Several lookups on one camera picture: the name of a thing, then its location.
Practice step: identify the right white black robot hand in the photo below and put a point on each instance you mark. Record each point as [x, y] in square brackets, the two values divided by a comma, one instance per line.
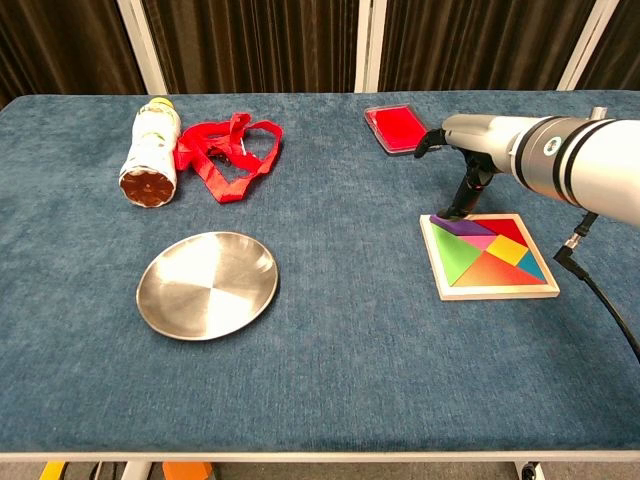
[480, 135]

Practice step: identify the purple parallelogram piece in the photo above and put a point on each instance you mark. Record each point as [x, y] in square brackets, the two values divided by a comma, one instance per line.
[462, 228]

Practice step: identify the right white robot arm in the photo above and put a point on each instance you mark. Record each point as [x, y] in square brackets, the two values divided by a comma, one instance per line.
[590, 160]

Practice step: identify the red triangle tangram piece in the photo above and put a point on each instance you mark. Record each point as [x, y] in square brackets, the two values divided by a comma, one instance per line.
[505, 229]

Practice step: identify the pink block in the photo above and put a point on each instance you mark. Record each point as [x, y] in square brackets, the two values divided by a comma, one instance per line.
[477, 241]

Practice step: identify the yellow square tangram piece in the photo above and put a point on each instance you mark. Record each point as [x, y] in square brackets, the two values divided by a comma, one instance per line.
[507, 247]

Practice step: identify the green triangle tangram piece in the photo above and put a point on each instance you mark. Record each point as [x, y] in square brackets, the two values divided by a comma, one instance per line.
[452, 255]

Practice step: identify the blue triangle tangram piece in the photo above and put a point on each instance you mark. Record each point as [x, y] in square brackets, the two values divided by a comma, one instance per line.
[532, 262]

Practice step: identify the orange triangle tangram piece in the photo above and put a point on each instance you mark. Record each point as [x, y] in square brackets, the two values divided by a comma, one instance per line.
[495, 272]

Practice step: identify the colourful tangram puzzle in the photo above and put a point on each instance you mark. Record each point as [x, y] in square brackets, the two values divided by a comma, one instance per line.
[500, 292]

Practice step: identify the dark brown pleated curtain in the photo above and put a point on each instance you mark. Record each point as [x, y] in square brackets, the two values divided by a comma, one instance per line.
[250, 45]
[622, 45]
[475, 45]
[65, 45]

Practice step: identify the blue fabric table mat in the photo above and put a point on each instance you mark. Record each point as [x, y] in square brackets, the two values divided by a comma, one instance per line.
[325, 350]

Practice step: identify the round steel plate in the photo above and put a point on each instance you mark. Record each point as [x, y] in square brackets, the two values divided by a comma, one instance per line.
[207, 285]

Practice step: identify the tea bottle with yellow cap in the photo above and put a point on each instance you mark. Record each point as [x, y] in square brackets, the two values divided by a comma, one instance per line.
[152, 150]

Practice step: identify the orange plastic block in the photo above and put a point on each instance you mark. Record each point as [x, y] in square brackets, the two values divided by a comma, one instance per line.
[187, 471]

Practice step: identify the yellow floor tape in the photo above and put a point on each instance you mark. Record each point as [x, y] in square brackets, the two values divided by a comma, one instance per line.
[52, 471]

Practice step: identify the white frame post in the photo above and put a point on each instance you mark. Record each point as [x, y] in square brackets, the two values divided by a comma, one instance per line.
[142, 50]
[587, 45]
[370, 45]

